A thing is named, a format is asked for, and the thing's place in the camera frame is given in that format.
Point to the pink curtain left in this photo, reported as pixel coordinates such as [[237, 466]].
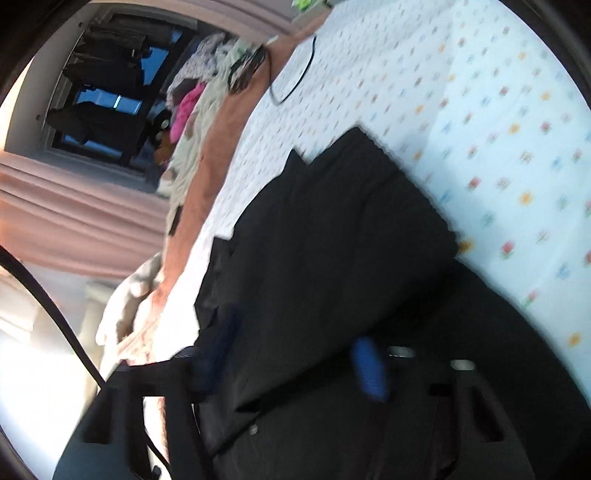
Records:
[[63, 221]]

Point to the small black device on bed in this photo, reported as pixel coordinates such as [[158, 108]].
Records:
[[175, 220]]

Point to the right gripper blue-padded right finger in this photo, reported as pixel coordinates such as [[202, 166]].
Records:
[[370, 370]]

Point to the cream padded headboard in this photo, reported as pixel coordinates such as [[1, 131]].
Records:
[[91, 335]]

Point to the white floral duvet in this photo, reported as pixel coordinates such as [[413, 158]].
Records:
[[476, 109]]

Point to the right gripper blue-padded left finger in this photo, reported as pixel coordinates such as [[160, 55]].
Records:
[[211, 350]]

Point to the cream plush pillow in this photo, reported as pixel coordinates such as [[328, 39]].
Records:
[[121, 308]]

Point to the orange quilted blanket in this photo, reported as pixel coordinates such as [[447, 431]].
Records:
[[215, 157]]

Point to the pile of clothes by window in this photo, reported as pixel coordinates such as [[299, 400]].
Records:
[[215, 54]]

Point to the black button shirt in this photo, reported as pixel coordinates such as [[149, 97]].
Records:
[[345, 247]]

